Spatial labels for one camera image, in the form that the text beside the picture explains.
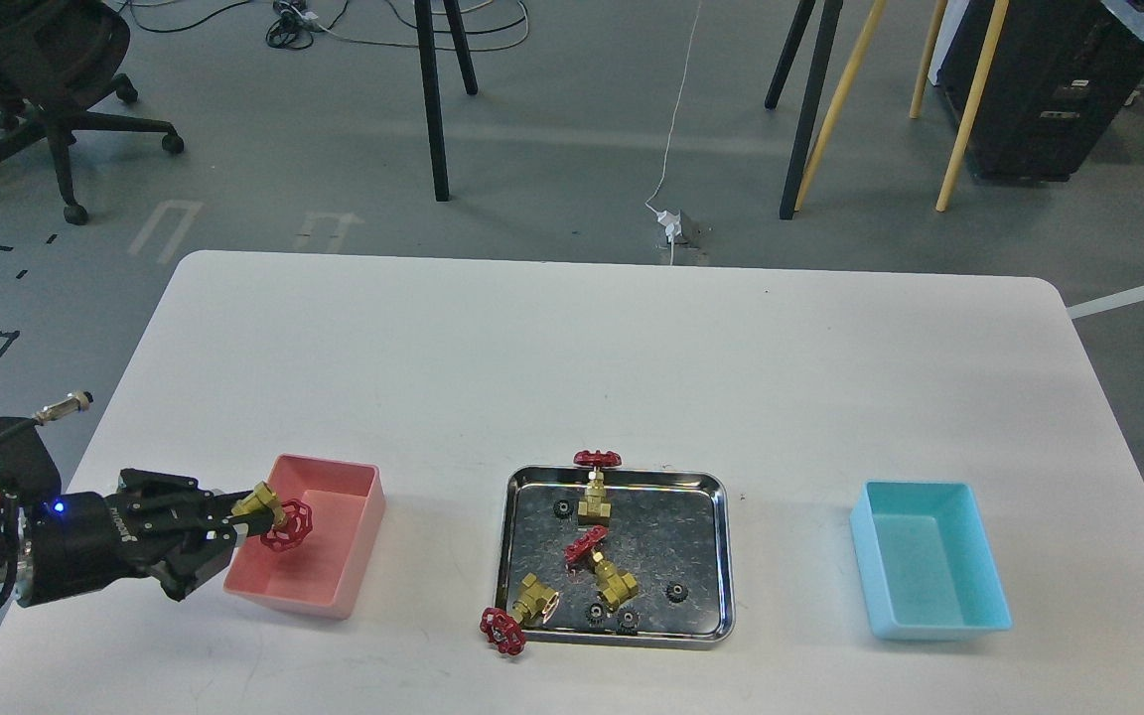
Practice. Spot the black tripod legs left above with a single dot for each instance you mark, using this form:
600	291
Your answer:
426	47

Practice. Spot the brass valve over tray edge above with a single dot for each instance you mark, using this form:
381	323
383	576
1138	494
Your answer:
505	627

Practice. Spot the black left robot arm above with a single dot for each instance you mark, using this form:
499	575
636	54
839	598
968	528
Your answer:
28	477

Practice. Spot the shiny metal tray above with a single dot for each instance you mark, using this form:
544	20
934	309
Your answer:
664	526

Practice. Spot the brass valve red handle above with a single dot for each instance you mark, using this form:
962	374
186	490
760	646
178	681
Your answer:
288	522

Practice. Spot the brass valve tray centre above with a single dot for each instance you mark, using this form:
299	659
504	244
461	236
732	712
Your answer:
615	587

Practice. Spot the white power adapter with cable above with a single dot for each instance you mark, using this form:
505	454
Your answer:
670	222

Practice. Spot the small black gear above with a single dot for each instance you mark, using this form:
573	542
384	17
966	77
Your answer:
675	592
563	508
595	614
628	622

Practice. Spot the black tripod legs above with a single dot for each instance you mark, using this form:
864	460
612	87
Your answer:
426	47
816	77

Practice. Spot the small black gear bottom right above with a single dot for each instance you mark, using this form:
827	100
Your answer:
628	622

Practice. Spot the black tripod legs right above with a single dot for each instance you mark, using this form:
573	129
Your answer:
816	77

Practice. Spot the pink plastic box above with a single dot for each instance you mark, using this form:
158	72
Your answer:
322	576

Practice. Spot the small black gear bottom left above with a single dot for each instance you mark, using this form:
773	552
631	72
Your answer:
595	614

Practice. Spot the blue plastic box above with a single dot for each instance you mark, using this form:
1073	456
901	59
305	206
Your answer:
926	566

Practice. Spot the small black gear top left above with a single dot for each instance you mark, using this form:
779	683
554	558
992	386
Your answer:
563	508

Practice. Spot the brass valve at tray top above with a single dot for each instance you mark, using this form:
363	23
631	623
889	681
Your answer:
593	508

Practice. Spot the black office chair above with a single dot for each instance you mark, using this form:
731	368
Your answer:
58	59

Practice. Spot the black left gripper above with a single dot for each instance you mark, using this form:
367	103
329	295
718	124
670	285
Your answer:
159	526

